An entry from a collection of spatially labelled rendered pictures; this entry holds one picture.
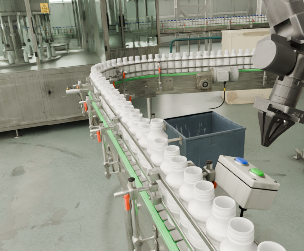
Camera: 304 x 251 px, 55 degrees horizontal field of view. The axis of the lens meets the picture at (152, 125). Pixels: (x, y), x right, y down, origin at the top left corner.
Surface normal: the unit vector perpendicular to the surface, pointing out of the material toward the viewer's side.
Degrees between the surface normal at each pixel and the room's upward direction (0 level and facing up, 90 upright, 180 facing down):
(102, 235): 0
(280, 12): 96
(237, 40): 90
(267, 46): 69
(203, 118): 90
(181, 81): 90
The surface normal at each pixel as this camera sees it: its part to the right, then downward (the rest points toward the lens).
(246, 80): 0.00, 0.35
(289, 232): -0.06, -0.94
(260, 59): -0.87, -0.16
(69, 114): 0.32, 0.31
